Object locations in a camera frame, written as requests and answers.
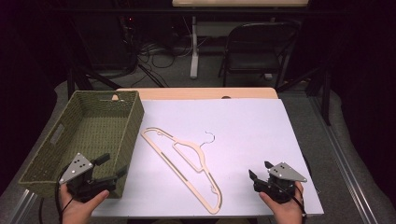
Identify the beige wooden clothes hanger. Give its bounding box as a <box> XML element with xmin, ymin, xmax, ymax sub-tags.
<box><xmin>140</xmin><ymin>126</ymin><xmax>223</xmax><ymax>216</ymax></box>

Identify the aluminium rail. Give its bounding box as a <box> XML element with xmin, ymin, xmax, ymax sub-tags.
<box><xmin>8</xmin><ymin>189</ymin><xmax>39</xmax><ymax>224</ymax></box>
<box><xmin>309</xmin><ymin>94</ymin><xmax>380</xmax><ymax>224</ymax></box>

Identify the person's left hand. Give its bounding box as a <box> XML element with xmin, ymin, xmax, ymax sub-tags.
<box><xmin>60</xmin><ymin>183</ymin><xmax>110</xmax><ymax>224</ymax></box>

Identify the desk with white leg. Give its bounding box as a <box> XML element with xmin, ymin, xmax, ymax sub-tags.
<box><xmin>171</xmin><ymin>0</ymin><xmax>310</xmax><ymax>80</ymax></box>

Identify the green woven basket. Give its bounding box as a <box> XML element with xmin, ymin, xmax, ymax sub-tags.
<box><xmin>18</xmin><ymin>90</ymin><xmax>146</xmax><ymax>200</ymax></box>

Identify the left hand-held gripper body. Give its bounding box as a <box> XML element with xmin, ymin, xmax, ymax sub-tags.
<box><xmin>59</xmin><ymin>152</ymin><xmax>118</xmax><ymax>203</ymax></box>

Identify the tangle of floor cables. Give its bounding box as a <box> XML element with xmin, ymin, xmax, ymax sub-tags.
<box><xmin>130</xmin><ymin>36</ymin><xmax>194</xmax><ymax>89</ymax></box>

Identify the white paper sheet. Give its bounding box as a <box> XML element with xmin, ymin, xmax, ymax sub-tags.
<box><xmin>91</xmin><ymin>98</ymin><xmax>325</xmax><ymax>218</ymax></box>

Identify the black folding chair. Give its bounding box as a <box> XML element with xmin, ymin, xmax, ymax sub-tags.
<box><xmin>217</xmin><ymin>20</ymin><xmax>302</xmax><ymax>91</ymax></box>

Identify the person's right hand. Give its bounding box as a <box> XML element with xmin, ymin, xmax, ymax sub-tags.
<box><xmin>259</xmin><ymin>181</ymin><xmax>305</xmax><ymax>224</ymax></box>

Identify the black metal stand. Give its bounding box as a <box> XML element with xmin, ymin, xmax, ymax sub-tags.
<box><xmin>276</xmin><ymin>63</ymin><xmax>332</xmax><ymax>127</ymax></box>
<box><xmin>65</xmin><ymin>60</ymin><xmax>123</xmax><ymax>96</ymax></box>

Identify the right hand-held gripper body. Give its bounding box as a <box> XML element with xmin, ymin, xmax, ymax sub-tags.
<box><xmin>252</xmin><ymin>161</ymin><xmax>308</xmax><ymax>205</ymax></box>

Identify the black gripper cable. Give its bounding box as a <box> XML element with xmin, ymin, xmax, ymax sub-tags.
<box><xmin>288</xmin><ymin>185</ymin><xmax>308</xmax><ymax>224</ymax></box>
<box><xmin>54</xmin><ymin>169</ymin><xmax>75</xmax><ymax>224</ymax></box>

